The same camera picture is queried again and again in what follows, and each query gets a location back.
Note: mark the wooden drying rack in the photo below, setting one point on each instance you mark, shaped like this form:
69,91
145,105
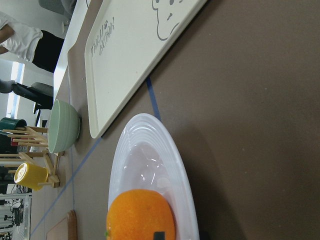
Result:
35,140

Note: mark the orange fruit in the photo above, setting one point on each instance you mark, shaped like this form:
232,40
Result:
138,214

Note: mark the dark green mug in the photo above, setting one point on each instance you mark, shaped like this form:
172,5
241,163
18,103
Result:
7,123

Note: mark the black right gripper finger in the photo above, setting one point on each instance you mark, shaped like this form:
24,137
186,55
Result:
159,235

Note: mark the yellow mug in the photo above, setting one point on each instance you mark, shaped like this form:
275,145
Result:
30,176

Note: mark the white plate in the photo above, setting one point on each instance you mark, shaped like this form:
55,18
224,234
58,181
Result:
146,157

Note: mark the green bowl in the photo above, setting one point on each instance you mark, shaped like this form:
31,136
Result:
64,127

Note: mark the brown wooden tray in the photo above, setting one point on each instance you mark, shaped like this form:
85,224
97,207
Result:
65,229

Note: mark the standing person in white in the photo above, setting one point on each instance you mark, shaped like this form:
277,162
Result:
37,46

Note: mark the cream bear tray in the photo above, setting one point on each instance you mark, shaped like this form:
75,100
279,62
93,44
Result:
127,40

